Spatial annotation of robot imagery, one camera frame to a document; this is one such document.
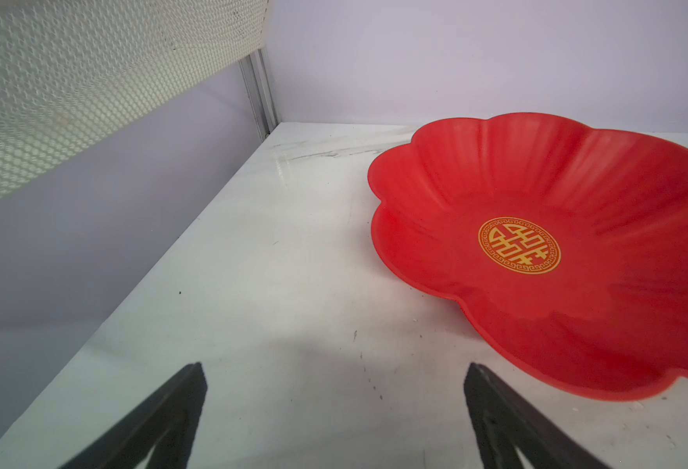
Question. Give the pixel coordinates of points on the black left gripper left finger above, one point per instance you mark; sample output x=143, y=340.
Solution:
x=159, y=432

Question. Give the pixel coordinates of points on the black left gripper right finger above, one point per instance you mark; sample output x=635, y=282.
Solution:
x=508, y=427

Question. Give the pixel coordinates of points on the red flower-shaped fruit bowl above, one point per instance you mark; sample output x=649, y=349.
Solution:
x=565, y=246

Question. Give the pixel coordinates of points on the white mesh two-tier shelf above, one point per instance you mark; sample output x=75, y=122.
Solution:
x=73, y=73

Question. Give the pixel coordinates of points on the aluminium frame corner post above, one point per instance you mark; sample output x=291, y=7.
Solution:
x=257, y=80

